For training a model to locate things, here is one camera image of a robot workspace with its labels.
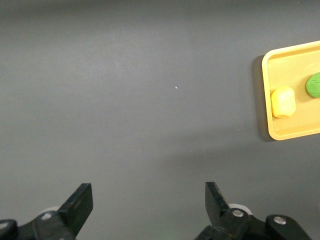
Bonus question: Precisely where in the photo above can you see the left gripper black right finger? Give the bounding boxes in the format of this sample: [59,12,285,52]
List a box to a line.
[196,181,251,240]

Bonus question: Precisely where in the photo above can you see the yellow potato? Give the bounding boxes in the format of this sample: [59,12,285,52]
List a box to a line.
[270,85,297,120]

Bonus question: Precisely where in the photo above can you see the dark grey table mat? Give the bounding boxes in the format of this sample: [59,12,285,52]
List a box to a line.
[0,0,320,240]

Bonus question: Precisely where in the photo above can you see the green apple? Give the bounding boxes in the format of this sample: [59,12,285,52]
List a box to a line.
[305,71,320,99]

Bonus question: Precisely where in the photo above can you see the orange plastic tray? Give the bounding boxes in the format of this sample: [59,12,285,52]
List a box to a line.
[261,39,320,141]

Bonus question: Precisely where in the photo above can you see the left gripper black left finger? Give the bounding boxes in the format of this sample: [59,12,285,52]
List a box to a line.
[32,182,94,240]

